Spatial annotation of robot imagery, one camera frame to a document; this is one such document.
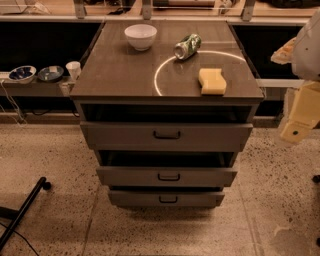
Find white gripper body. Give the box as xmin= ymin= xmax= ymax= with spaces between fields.
xmin=284 ymin=81 xmax=320 ymax=129

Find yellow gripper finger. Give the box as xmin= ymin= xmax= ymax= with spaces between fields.
xmin=280 ymin=120 xmax=313 ymax=144
xmin=271 ymin=38 xmax=296 ymax=65

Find grey drawer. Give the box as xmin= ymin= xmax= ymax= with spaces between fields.
xmin=109 ymin=190 xmax=225 ymax=208
xmin=80 ymin=121 xmax=253 ymax=152
xmin=97 ymin=166 xmax=237 ymax=187

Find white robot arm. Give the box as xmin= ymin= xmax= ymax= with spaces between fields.
xmin=271 ymin=10 xmax=320 ymax=144

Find grey drawer cabinet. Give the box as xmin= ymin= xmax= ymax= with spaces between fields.
xmin=69 ymin=19 xmax=265 ymax=161

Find grey bottom drawer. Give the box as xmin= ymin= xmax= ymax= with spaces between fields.
xmin=109 ymin=190 xmax=225 ymax=208

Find grey top drawer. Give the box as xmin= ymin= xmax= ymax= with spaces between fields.
xmin=80 ymin=121 xmax=253 ymax=152

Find yellow sponge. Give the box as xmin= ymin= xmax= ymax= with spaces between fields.
xmin=198 ymin=68 xmax=227 ymax=95

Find crushed green soda can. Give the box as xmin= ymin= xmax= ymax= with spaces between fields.
xmin=174 ymin=34 xmax=202 ymax=60

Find white ceramic bowl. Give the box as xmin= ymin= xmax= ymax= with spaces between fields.
xmin=124 ymin=24 xmax=157 ymax=51

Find white paper cup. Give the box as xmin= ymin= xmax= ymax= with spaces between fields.
xmin=66 ymin=61 xmax=81 ymax=81

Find dark green bowl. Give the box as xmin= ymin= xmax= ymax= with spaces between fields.
xmin=37 ymin=66 xmax=64 ymax=83

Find blue patterned bowl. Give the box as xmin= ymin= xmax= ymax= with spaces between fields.
xmin=9 ymin=65 xmax=36 ymax=84

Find low side shelf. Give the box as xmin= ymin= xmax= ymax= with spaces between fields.
xmin=0 ymin=77 xmax=74 ymax=97

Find black chair leg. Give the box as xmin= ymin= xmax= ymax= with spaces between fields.
xmin=0 ymin=177 xmax=51 ymax=251

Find black floor cable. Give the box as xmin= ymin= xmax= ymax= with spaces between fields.
xmin=0 ymin=222 xmax=40 ymax=256

